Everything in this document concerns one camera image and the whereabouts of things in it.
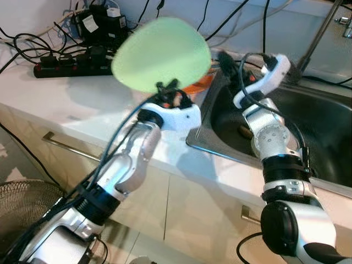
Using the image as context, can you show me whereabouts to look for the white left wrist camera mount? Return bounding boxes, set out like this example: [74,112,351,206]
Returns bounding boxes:
[147,102,202,134]

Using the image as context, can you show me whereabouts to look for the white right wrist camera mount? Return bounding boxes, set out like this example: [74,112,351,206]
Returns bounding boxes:
[234,53,292,109]

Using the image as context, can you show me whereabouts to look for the black labelled power adapter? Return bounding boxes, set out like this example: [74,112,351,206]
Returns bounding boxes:
[74,4,130,50]

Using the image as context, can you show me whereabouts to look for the stainless steel sink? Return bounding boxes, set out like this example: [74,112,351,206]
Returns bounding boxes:
[185,69,352,193]

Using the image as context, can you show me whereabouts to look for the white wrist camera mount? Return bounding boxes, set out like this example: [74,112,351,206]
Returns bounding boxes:
[234,53,292,109]
[147,102,202,134]

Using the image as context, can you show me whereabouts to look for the black power strip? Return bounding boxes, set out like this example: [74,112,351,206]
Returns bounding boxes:
[33,55,119,78]

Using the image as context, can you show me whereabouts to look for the black torso cable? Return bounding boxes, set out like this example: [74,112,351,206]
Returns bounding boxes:
[236,231,265,264]

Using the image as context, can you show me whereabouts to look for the green plate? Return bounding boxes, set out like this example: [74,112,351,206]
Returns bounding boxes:
[111,16,212,94]

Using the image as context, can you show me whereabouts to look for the orange plate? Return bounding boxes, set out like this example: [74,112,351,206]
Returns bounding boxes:
[181,70,215,95]

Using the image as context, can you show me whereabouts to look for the black power cable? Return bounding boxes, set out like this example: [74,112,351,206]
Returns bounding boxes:
[262,0,270,56]
[206,0,251,40]

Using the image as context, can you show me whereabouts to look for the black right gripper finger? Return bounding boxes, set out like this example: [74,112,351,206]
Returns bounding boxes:
[217,51,234,75]

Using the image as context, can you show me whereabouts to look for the chrome faucet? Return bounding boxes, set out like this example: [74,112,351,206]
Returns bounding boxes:
[287,0,352,83]

